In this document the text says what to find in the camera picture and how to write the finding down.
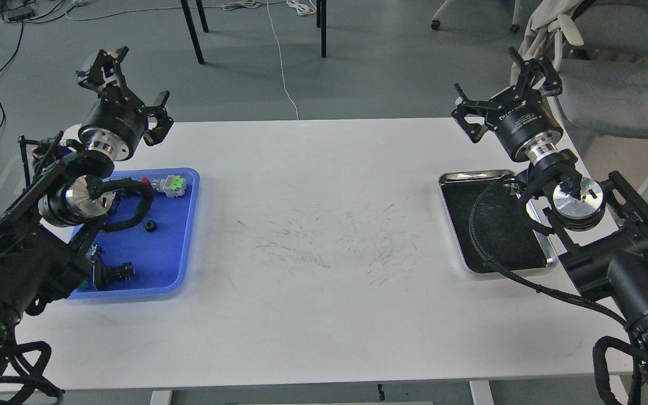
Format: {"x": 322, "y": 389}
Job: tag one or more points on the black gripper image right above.
{"x": 522, "y": 115}

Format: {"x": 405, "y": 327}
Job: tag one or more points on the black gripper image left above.
{"x": 111, "y": 127}

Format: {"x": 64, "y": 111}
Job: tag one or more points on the small black gear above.
{"x": 150, "y": 226}

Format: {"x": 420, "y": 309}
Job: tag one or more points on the silver metal tray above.
{"x": 498, "y": 225}

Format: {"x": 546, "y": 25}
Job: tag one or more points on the blue plastic tray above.
{"x": 160, "y": 258}

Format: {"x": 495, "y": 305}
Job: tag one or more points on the beige jacket on chair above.
{"x": 545, "y": 19}

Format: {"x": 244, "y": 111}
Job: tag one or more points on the grey office chair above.
{"x": 605, "y": 81}

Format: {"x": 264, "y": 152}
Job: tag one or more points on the grey green connector part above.
{"x": 172, "y": 186}

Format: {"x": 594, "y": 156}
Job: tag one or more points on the black table leg left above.
{"x": 189, "y": 20}

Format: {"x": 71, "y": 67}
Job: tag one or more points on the black table leg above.
{"x": 321, "y": 22}
{"x": 189, "y": 20}

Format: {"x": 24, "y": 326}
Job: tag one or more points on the black table leg right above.
{"x": 321, "y": 22}

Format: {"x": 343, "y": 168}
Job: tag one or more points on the green push button switch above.
{"x": 91, "y": 283}

